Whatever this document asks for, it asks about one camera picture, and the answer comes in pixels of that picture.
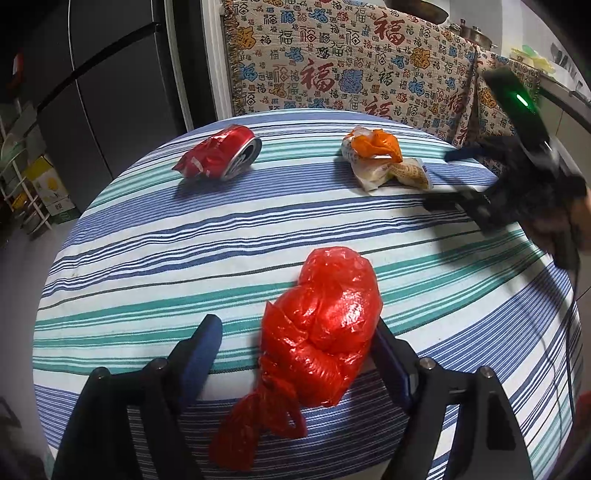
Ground printed patterned blanket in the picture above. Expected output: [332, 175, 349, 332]
[221, 0, 543, 148]

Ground yellow cardboard box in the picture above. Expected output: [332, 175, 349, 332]
[28, 157, 77, 217]

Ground red plastic bag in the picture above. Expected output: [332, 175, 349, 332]
[209, 247, 384, 472]

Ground orange white wrapper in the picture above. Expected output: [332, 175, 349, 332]
[342, 127, 432, 191]

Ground crushed red can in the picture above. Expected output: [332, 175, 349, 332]
[173, 124, 263, 182]

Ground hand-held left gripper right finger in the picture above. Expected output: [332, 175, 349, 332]
[372, 318, 532, 480]

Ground steel pot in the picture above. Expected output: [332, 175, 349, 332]
[455, 21, 495, 49]

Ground dark grey refrigerator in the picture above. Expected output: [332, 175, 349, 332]
[0, 0, 218, 213]

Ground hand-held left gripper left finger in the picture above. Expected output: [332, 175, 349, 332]
[53, 314, 223, 480]

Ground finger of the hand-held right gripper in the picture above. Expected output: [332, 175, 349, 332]
[445, 138, 513, 162]
[425, 191, 490, 215]

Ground person's right hand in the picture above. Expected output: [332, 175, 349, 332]
[571, 187, 591, 252]

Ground white wire rack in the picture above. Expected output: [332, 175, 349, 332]
[0, 115, 51, 236]

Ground yellow green plastic items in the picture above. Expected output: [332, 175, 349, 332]
[510, 44, 555, 75]

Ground grey kitchen counter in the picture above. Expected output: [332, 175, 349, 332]
[538, 74, 591, 139]

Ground dark wok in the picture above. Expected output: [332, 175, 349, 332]
[392, 0, 448, 24]

